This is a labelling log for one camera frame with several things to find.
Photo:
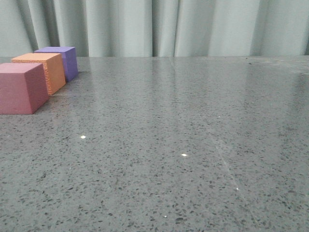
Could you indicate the orange foam cube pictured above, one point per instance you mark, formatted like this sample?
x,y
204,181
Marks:
x,y
52,65

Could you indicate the pale grey-green curtain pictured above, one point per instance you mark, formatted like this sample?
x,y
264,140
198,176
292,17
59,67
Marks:
x,y
163,28

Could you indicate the purple foam cube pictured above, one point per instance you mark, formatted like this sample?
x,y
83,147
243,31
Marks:
x,y
69,59

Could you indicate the pink foam cube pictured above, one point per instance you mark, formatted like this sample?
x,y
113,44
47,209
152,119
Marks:
x,y
23,88

